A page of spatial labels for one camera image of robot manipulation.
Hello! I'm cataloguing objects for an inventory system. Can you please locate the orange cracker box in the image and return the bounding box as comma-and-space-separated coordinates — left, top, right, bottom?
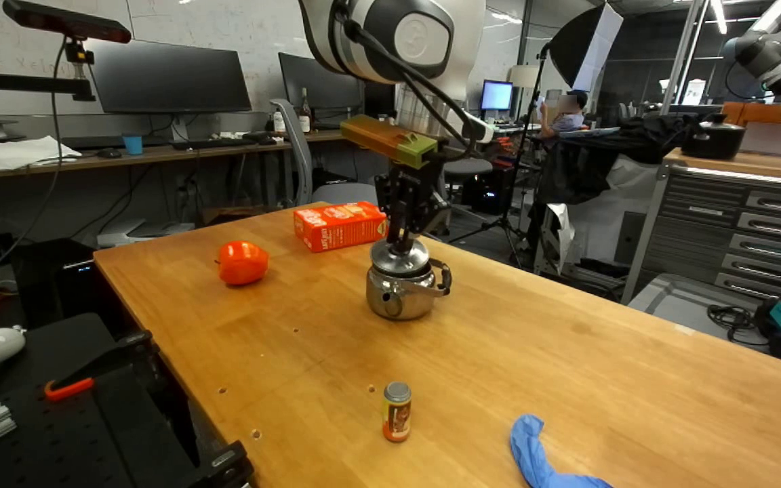
290, 199, 388, 256

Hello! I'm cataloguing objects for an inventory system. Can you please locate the silver metal teapot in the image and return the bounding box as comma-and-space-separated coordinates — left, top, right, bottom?
364, 238, 456, 322

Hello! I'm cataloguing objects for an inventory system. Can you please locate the person at far desk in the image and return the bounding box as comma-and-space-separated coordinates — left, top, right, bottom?
537, 86, 590, 138

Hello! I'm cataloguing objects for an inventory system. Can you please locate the orange handled clamp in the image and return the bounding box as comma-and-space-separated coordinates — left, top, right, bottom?
41, 329, 155, 405

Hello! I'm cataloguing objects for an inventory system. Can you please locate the red orange tomato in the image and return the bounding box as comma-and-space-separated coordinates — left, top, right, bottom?
215, 238, 270, 290

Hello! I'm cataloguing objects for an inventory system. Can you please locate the large black desk monitor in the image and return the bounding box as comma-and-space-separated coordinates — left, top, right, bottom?
86, 37, 254, 117

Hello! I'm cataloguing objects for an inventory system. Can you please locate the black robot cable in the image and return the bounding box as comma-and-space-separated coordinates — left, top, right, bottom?
330, 2, 492, 146

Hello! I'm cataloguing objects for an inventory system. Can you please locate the black computer tower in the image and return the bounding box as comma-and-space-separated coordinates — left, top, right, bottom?
8, 238, 101, 332

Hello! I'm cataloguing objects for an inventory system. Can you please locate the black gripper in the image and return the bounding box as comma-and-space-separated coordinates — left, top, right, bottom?
373, 161, 453, 253

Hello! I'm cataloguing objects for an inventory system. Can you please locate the long wooden desk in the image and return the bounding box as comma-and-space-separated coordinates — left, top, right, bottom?
0, 126, 384, 188

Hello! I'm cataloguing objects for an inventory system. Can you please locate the white paper pile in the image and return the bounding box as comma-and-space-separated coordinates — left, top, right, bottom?
0, 132, 83, 174

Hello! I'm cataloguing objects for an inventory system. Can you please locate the small spice bottle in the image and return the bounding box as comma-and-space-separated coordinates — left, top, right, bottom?
380, 380, 415, 444

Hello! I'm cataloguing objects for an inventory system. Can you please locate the lit blue monitor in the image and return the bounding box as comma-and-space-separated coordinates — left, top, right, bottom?
480, 79, 518, 115

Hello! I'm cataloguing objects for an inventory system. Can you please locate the small black desk monitor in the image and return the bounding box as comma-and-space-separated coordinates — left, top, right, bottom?
276, 51, 369, 120

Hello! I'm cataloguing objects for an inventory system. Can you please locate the black stereo camera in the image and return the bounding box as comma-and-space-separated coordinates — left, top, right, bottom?
0, 0, 132, 47

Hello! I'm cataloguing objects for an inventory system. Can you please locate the yellow green wrist camera mount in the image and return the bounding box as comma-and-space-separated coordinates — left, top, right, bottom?
339, 115, 442, 172

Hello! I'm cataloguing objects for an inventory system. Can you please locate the black cloth pile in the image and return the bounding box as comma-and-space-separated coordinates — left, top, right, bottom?
535, 120, 692, 205

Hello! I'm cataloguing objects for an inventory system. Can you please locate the black camera support arm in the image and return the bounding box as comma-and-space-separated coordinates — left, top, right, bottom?
0, 69, 97, 102

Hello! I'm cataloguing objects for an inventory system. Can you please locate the black photo reflector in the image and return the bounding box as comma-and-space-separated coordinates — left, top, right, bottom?
547, 0, 629, 93

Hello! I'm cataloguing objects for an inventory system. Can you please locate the grey round stool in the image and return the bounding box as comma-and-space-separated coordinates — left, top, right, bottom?
438, 157, 497, 238

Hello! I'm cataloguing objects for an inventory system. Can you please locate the grey plastic tote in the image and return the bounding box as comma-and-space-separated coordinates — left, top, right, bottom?
629, 272, 781, 357

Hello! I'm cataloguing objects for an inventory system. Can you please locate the silver teapot lid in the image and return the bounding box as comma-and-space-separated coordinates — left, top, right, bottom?
369, 237, 434, 276

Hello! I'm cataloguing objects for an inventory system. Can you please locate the black cooking pot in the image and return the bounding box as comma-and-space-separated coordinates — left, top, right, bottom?
680, 120, 749, 163

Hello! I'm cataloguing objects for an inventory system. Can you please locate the grey drawer cabinet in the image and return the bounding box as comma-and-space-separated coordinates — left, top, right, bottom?
621, 146, 781, 306

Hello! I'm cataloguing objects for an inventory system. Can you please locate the blue cloth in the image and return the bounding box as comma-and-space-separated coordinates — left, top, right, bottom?
506, 412, 615, 488

